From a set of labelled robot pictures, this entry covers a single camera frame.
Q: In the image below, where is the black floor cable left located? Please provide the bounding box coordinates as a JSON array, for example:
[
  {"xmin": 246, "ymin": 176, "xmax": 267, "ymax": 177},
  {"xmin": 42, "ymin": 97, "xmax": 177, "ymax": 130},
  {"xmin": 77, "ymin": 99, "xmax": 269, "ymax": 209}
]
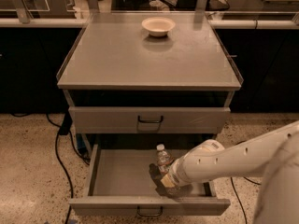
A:
[{"xmin": 10, "ymin": 112, "xmax": 92, "ymax": 224}]

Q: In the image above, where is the white horizontal rail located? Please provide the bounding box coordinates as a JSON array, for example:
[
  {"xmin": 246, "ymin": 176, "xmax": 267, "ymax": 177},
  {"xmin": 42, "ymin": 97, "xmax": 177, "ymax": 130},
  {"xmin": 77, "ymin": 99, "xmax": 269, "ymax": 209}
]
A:
[{"xmin": 0, "ymin": 18, "xmax": 299, "ymax": 30}]

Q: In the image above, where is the grey drawer cabinet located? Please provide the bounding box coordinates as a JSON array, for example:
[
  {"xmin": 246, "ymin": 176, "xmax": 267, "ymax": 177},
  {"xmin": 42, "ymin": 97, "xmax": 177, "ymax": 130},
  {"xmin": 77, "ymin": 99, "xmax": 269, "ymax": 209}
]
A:
[{"xmin": 58, "ymin": 12, "xmax": 242, "ymax": 149}]

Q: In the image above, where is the closed grey upper drawer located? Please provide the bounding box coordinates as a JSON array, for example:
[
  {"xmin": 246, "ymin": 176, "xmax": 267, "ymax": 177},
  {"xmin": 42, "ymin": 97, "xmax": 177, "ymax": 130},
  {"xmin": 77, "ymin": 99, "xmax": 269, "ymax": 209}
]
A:
[{"xmin": 69, "ymin": 106, "xmax": 230, "ymax": 133}]

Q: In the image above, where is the black upper drawer handle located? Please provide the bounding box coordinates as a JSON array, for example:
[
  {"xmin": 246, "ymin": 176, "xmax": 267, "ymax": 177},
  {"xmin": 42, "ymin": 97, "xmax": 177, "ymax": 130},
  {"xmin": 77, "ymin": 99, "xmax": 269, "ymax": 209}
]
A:
[{"xmin": 137, "ymin": 116, "xmax": 164, "ymax": 124}]

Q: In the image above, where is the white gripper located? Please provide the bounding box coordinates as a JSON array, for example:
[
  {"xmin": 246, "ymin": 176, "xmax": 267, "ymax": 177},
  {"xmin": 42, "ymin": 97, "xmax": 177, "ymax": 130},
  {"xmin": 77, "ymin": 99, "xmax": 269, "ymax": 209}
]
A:
[{"xmin": 161, "ymin": 158, "xmax": 192, "ymax": 189}]

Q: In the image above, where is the black drawer handle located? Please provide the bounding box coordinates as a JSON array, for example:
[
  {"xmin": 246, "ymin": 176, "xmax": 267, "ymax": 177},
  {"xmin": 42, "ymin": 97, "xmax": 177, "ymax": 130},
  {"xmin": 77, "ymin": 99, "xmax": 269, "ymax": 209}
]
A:
[
  {"xmin": 137, "ymin": 116, "xmax": 164, "ymax": 124},
  {"xmin": 136, "ymin": 206, "xmax": 164, "ymax": 217}
]

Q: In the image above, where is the white paper bowl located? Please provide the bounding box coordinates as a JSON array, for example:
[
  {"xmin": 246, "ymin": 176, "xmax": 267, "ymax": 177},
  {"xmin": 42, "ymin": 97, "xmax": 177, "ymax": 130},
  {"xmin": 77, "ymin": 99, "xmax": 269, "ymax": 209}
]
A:
[{"xmin": 142, "ymin": 17, "xmax": 176, "ymax": 37}]

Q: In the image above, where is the open grey lower drawer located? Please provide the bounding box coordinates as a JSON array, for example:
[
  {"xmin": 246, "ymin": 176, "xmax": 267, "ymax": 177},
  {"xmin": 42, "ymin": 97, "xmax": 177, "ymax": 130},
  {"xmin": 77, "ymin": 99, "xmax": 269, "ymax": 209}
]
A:
[{"xmin": 69, "ymin": 146, "xmax": 230, "ymax": 216}]

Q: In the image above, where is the black lower drawer handle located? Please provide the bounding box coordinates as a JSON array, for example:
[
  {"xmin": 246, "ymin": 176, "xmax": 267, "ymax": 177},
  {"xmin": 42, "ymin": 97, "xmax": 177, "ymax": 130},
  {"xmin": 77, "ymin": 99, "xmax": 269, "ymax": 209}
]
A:
[{"xmin": 136, "ymin": 206, "xmax": 164, "ymax": 217}]

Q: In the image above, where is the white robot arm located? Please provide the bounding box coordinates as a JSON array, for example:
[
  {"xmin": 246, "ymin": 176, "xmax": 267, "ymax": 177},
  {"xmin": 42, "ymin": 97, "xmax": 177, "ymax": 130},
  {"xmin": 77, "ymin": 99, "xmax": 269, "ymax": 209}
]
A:
[{"xmin": 162, "ymin": 121, "xmax": 299, "ymax": 224}]

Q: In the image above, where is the clear plastic water bottle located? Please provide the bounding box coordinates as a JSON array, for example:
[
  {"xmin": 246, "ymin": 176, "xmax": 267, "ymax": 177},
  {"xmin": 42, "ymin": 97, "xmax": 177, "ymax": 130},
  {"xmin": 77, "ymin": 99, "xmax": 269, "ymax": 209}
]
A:
[{"xmin": 156, "ymin": 144, "xmax": 174, "ymax": 175}]

